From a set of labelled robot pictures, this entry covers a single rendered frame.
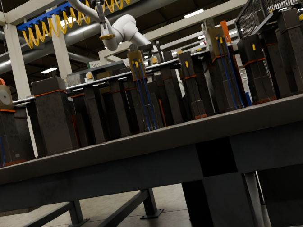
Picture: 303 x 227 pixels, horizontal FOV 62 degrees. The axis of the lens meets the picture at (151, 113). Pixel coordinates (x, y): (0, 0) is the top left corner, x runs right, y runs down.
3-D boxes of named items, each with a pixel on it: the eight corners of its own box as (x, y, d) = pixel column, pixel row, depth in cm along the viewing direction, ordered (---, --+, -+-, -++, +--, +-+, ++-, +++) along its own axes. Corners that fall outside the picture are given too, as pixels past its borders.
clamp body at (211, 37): (231, 111, 98) (208, 26, 100) (224, 113, 110) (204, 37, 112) (248, 107, 98) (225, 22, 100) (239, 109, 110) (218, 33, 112)
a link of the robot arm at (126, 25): (180, 93, 214) (193, 74, 220) (187, 88, 199) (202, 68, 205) (107, 34, 206) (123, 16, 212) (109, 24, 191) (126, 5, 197)
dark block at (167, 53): (181, 123, 145) (162, 52, 147) (180, 123, 152) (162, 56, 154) (189, 120, 145) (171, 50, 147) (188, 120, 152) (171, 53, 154)
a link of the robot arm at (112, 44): (96, 35, 189) (107, 23, 193) (102, 50, 206) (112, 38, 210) (110, 43, 186) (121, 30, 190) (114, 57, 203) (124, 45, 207)
